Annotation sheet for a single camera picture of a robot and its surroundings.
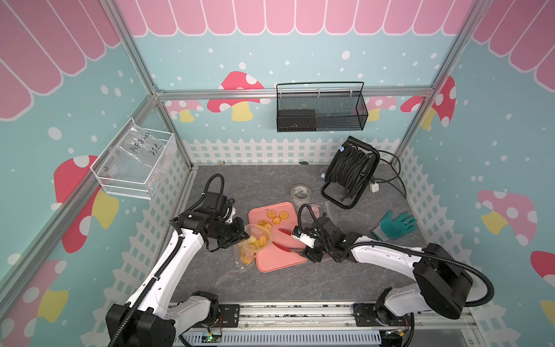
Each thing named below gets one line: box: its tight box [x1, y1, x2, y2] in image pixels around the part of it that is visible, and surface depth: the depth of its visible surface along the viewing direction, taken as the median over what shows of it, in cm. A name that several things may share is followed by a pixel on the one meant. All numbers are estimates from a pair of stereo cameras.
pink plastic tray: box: [247, 201, 309, 274], surface depth 96 cm
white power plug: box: [370, 182, 380, 194], surface depth 109 cm
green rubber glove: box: [370, 209, 417, 242], surface depth 97 cm
